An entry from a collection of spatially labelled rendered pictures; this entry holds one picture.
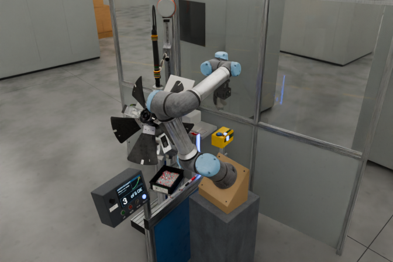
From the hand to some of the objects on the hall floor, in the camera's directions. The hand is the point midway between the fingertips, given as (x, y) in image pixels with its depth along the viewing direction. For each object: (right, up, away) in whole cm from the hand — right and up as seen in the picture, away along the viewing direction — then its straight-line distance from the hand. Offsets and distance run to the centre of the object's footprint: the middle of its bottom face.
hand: (217, 107), depth 201 cm
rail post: (-42, -144, +34) cm, 153 cm away
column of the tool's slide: (-36, -82, +156) cm, 180 cm away
